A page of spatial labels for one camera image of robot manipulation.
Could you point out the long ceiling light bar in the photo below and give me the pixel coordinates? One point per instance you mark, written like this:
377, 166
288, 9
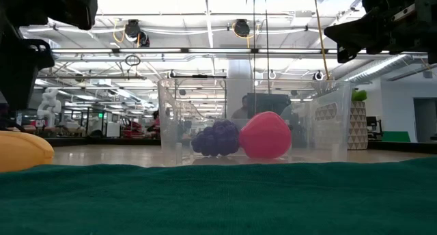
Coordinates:
153, 51

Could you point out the person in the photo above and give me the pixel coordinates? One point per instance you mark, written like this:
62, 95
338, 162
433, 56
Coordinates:
243, 110
155, 120

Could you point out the purple toy grape bunch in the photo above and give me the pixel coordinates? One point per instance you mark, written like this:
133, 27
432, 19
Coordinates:
216, 139

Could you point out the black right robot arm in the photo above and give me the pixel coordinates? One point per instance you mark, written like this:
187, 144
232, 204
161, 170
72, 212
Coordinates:
431, 23

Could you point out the green background object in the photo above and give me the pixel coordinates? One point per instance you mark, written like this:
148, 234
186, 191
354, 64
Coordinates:
396, 136

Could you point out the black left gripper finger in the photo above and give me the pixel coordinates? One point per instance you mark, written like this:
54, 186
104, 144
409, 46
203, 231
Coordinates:
20, 74

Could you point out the dark green folded cloth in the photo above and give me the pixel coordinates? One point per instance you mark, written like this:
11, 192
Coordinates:
218, 201

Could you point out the black background monitor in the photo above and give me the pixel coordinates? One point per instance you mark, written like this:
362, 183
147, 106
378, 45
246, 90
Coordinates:
269, 103

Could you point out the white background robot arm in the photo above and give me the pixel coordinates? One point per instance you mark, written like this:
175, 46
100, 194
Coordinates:
49, 107

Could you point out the yellow toy banana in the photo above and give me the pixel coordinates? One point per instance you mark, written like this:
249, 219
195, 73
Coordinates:
20, 151

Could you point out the red toy bell pepper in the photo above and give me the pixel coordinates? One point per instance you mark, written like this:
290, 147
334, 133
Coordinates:
266, 136

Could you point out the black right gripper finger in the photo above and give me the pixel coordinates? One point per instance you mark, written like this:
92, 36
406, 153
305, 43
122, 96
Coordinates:
358, 27
362, 42

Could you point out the succulent in patterned white pot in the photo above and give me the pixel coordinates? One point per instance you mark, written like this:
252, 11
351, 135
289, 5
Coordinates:
358, 125

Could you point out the clear plastic tupperware container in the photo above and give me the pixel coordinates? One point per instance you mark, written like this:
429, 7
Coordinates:
174, 125

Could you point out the white building column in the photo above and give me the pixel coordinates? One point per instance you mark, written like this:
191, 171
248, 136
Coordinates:
239, 71

